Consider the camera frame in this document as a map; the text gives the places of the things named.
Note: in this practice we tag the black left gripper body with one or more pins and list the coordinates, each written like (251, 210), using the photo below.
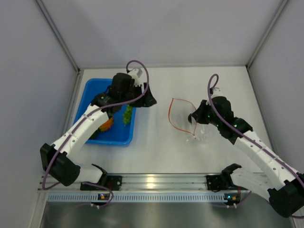
(135, 92)

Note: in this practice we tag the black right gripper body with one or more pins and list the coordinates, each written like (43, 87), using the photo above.
(204, 115)

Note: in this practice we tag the fake dark eggplant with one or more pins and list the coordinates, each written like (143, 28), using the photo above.
(191, 119)

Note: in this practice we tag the clear zip top bag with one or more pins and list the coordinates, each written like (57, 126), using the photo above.
(178, 112)

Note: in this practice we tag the fake green grapes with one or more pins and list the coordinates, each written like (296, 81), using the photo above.
(127, 115)

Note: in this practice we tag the fake pineapple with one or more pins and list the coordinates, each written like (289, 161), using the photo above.
(103, 128)

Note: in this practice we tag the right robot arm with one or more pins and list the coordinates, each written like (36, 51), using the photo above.
(280, 184)

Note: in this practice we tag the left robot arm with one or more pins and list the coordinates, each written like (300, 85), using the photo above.
(125, 89)

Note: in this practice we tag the blue plastic bin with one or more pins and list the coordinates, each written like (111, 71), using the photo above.
(119, 134)

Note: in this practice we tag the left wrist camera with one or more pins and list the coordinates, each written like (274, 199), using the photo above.
(136, 73)

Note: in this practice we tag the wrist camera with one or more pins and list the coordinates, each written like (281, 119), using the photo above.
(213, 93)
(136, 73)

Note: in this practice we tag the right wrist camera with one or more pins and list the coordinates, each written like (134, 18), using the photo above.
(213, 93)

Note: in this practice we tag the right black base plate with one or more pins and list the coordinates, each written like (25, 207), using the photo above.
(219, 182)

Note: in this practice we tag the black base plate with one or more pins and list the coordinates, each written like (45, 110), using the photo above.
(219, 182)
(111, 182)

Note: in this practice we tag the aluminium mounting rail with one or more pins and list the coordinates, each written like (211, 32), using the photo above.
(151, 181)

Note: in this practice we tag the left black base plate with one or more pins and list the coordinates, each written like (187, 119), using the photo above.
(111, 182)

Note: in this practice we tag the slotted cable duct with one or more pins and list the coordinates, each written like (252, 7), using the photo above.
(139, 197)

